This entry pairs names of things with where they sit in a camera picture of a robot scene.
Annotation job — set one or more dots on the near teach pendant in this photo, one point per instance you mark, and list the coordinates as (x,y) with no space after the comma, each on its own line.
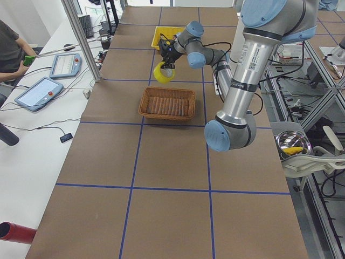
(39,94)

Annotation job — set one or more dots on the black keyboard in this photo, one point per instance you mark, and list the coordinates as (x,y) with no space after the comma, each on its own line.
(85,22)

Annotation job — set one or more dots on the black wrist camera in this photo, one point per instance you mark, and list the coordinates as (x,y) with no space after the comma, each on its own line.
(165,46)

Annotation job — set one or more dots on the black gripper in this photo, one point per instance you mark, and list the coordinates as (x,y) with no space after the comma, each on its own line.
(170,54)

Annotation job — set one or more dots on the yellow plastic basket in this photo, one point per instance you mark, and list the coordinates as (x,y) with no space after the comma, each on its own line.
(164,33)

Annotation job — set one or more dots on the small black puck device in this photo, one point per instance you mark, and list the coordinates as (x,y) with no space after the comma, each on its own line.
(66,137)

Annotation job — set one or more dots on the seated person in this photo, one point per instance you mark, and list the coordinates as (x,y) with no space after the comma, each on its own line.
(13,52)

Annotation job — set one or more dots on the brown wicker basket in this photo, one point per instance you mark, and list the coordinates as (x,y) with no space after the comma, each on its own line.
(168,103)

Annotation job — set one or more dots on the white pedestal column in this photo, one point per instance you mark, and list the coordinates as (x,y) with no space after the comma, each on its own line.
(234,56)

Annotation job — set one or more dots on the teach pendant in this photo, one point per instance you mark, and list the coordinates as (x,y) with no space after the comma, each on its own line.
(65,65)
(39,94)

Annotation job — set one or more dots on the far teach pendant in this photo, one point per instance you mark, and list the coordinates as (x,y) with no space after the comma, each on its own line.
(65,65)

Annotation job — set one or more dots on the red cylinder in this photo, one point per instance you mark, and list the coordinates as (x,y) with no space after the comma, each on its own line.
(16,233)

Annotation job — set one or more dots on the aluminium frame post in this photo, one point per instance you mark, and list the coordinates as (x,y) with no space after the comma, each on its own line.
(73,18)

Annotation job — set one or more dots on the steel bowl with corn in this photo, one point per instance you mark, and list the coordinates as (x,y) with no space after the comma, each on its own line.
(290,143)

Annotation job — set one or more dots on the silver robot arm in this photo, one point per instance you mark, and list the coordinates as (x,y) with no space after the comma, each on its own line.
(266,25)

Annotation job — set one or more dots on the yellow tape roll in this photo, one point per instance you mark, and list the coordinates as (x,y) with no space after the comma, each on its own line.
(162,74)

